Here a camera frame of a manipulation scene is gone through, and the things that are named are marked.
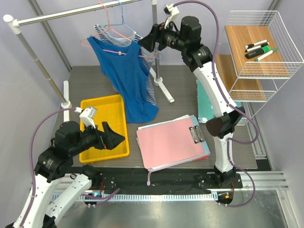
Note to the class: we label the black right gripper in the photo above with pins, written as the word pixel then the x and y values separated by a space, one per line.
pixel 157 35

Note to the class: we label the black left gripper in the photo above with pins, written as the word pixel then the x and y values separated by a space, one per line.
pixel 108 138

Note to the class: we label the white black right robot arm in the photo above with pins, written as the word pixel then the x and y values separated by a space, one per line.
pixel 198 58

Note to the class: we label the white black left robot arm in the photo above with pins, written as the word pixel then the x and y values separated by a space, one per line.
pixel 51 167

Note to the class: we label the blue white striped tank top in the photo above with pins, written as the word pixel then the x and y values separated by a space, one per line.
pixel 146 62

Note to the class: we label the pink clipboard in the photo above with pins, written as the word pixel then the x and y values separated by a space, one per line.
pixel 166 142

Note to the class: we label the silver white clothes rack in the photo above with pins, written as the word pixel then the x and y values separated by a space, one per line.
pixel 15 24

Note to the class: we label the light blue clipboard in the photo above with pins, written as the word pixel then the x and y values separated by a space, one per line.
pixel 204 143

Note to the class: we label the upper wooden shelf board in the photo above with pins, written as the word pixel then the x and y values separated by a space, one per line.
pixel 272 66

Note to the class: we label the wooden shelf board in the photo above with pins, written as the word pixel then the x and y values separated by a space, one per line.
pixel 243 90
pixel 272 66

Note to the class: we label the lower wooden shelf board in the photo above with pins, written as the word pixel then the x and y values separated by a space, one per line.
pixel 243 90

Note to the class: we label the black white marker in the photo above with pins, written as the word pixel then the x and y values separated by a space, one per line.
pixel 256 47
pixel 255 44

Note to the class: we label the green highlighter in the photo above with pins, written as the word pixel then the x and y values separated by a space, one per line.
pixel 257 52

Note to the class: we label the green white pen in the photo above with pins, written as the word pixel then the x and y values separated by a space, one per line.
pixel 266 54

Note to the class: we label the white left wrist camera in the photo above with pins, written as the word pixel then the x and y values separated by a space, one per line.
pixel 87 116

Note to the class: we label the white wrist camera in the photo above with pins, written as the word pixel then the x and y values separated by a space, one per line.
pixel 87 116
pixel 171 12

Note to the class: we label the blue wire hanger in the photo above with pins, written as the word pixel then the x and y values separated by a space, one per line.
pixel 134 37

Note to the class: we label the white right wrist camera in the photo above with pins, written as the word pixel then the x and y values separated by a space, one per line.
pixel 171 12

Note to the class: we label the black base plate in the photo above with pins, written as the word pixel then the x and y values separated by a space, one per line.
pixel 133 181

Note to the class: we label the white slotted cable duct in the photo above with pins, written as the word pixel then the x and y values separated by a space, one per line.
pixel 164 198

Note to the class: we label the white wire shelf rack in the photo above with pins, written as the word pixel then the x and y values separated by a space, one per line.
pixel 287 48

